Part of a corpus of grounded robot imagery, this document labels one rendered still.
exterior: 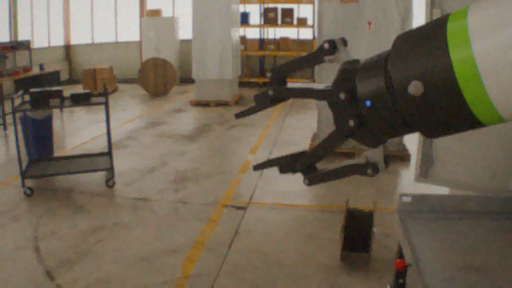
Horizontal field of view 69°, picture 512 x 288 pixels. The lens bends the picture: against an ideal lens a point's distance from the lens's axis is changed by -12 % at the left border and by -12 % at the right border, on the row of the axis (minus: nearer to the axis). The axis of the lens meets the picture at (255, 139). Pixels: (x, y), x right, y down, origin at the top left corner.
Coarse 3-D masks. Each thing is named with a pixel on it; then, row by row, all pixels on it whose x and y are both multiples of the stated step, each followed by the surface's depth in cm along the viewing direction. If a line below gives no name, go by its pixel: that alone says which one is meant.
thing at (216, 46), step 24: (192, 0) 781; (216, 0) 776; (192, 24) 792; (216, 24) 787; (192, 48) 804; (216, 48) 797; (240, 48) 885; (192, 72) 815; (216, 72) 807; (216, 96) 826; (240, 96) 925
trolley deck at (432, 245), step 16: (400, 224) 121; (416, 224) 119; (432, 224) 119; (448, 224) 118; (464, 224) 117; (480, 224) 117; (496, 224) 116; (400, 240) 119; (416, 240) 110; (432, 240) 109; (448, 240) 108; (464, 240) 108; (480, 240) 107; (496, 240) 106; (416, 256) 101; (432, 256) 101; (448, 256) 100; (464, 256) 99; (480, 256) 98; (496, 256) 97; (416, 272) 96; (432, 272) 93; (448, 272) 92; (464, 272) 92; (480, 272) 91; (496, 272) 90
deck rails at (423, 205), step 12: (408, 204) 127; (420, 204) 126; (432, 204) 125; (444, 204) 125; (456, 204) 124; (468, 204) 124; (480, 204) 123; (492, 204) 122; (504, 204) 122; (408, 216) 124; (420, 216) 124; (432, 216) 124; (444, 216) 123; (456, 216) 122; (468, 216) 122; (480, 216) 121; (492, 216) 121; (504, 216) 120
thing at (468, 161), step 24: (432, 0) 142; (456, 0) 136; (432, 144) 153; (456, 144) 148; (480, 144) 142; (504, 144) 137; (432, 168) 155; (456, 168) 149; (480, 168) 144; (504, 168) 138; (480, 192) 143; (504, 192) 139
